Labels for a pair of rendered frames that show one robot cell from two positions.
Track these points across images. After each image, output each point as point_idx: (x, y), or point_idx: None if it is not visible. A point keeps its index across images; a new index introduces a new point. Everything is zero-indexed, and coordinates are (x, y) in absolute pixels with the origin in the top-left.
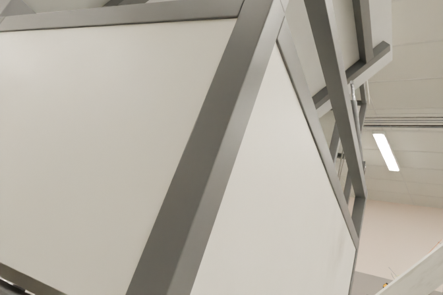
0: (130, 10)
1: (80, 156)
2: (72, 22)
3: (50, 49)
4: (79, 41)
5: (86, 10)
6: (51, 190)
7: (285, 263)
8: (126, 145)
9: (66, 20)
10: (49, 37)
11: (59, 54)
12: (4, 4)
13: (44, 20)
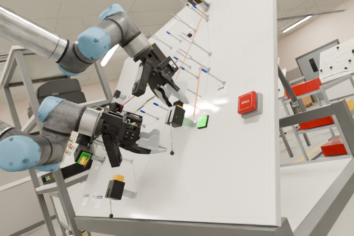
0: (351, 182)
1: None
2: (342, 206)
3: (347, 230)
4: (351, 213)
5: (340, 194)
6: None
7: None
8: None
9: (338, 207)
10: (340, 225)
11: (352, 228)
12: (291, 234)
13: (330, 217)
